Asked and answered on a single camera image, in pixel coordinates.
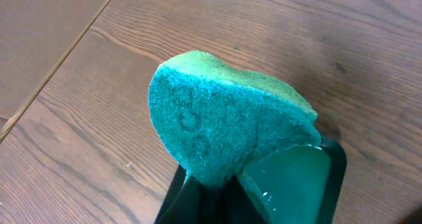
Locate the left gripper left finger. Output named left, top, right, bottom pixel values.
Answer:
left=158, top=177, right=201, bottom=224

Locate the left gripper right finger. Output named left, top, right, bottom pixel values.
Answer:
left=224, top=176, right=267, bottom=224

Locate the green scrubbing sponge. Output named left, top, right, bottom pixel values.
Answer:
left=147, top=49, right=322, bottom=224

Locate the rectangular dark green tray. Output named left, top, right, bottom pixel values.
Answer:
left=171, top=137, right=347, bottom=224

